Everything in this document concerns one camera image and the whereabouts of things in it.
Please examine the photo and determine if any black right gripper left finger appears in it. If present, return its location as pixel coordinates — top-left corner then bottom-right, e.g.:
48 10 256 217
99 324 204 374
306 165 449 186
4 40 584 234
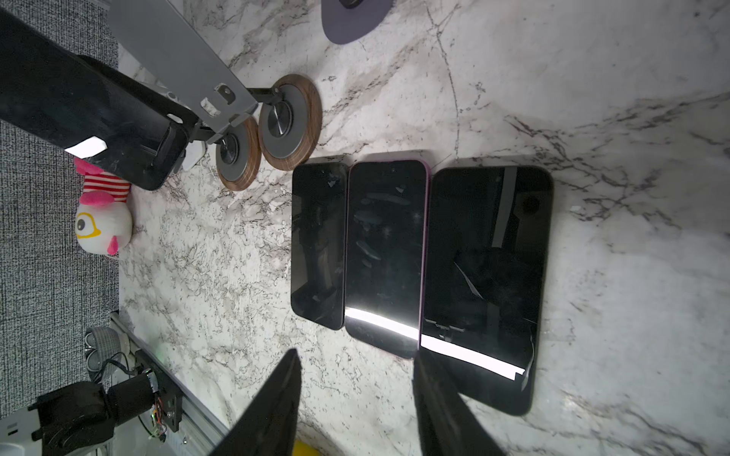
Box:
210 349 302 456

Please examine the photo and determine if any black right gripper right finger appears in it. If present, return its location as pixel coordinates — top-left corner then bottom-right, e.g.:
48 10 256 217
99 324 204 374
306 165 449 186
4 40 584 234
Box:
413 351 505 456

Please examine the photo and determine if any black phone with purple edge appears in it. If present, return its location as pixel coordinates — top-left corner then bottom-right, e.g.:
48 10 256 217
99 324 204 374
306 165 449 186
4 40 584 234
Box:
344 160 430 359

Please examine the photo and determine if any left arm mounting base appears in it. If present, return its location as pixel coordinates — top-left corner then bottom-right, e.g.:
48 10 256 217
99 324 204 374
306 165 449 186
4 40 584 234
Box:
28 366 160 455

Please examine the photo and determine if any wooden base phone stand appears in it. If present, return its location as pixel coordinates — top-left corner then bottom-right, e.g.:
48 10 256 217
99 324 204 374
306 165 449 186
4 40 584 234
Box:
182 117 262 192

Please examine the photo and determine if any wooden base grey plate stand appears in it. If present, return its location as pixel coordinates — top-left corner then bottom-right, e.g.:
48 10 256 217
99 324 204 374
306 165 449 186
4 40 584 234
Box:
108 1 322 171

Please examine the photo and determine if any black phone on wooden stand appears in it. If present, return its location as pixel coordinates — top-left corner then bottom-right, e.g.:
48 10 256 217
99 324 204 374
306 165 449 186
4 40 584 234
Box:
1 9 202 190

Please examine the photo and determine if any purple round phone stand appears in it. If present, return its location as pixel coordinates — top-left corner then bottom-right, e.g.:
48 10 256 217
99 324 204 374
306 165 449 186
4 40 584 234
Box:
321 0 394 45

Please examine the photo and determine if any pink striped plush toy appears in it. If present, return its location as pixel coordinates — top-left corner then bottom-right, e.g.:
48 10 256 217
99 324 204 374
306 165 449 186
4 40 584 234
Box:
74 158 133 257

